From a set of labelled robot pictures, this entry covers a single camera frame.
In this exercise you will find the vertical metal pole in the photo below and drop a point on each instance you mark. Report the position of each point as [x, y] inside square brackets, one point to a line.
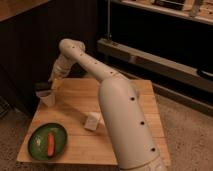
[109, 20]

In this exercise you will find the green plate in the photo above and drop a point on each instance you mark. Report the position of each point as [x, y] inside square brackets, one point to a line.
[37, 144]

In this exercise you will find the wooden board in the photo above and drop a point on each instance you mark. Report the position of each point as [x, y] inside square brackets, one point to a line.
[75, 98]

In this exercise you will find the white ceramic cup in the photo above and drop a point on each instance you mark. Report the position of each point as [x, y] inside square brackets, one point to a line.
[47, 97]

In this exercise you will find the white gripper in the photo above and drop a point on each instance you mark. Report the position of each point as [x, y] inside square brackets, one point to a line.
[61, 68]

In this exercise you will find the white sponge block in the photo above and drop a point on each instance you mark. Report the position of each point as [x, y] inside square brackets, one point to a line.
[92, 121]

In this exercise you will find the orange carrot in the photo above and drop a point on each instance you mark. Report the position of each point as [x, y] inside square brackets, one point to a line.
[50, 144]

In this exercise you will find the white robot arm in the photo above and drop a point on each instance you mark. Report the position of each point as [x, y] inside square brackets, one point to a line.
[129, 132]

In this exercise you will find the grey metal rail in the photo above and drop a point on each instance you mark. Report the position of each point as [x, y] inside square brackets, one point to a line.
[165, 67]

